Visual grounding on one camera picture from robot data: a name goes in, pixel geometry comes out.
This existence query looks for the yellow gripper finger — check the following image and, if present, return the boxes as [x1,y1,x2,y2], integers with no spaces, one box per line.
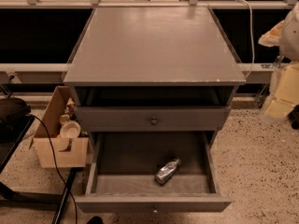
[258,21,284,47]
[263,63,299,119]

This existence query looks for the black side table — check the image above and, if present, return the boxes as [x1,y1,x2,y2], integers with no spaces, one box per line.
[0,114,80,224]

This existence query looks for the grey wooden drawer cabinet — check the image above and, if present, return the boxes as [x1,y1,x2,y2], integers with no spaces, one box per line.
[62,6,247,214]

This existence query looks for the white cable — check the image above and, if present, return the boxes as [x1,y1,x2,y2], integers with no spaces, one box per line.
[235,0,256,79]

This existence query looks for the black cable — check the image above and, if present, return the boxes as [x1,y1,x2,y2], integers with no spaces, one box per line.
[25,113,78,224]

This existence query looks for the round metal drawer knob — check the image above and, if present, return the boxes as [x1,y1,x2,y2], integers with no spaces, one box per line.
[150,117,158,125]

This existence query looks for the silver redbull can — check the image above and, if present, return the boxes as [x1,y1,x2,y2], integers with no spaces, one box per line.
[155,157,181,185]

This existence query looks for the cardboard box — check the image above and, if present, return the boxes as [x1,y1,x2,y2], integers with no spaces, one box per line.
[33,86,88,168]

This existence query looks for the black bag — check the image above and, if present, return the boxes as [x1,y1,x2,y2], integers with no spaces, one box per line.
[0,98,31,124]

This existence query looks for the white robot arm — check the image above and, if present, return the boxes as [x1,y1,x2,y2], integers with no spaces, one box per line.
[258,3,299,119]

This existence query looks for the open grey middle drawer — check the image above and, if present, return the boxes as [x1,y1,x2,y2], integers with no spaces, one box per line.
[76,132,232,213]

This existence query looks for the grey metal rail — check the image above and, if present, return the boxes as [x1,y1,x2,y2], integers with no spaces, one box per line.
[0,63,70,84]

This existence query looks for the closed grey top drawer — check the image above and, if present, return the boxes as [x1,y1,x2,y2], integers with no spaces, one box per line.
[75,105,230,132]

